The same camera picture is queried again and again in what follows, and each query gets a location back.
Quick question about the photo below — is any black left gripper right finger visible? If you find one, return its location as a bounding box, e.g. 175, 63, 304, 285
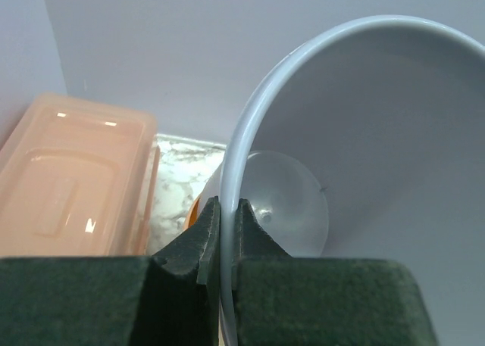
233, 200, 438, 345

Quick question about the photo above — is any light blue plastic bucket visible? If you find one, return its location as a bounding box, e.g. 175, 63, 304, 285
219, 15, 484, 345

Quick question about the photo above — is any translucent pink storage box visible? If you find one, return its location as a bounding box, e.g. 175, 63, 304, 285
1, 93, 160, 257

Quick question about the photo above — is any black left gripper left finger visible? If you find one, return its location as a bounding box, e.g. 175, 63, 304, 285
1, 198, 221, 345

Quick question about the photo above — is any orange plastic bucket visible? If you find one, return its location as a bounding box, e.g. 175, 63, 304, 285
184, 197, 200, 229

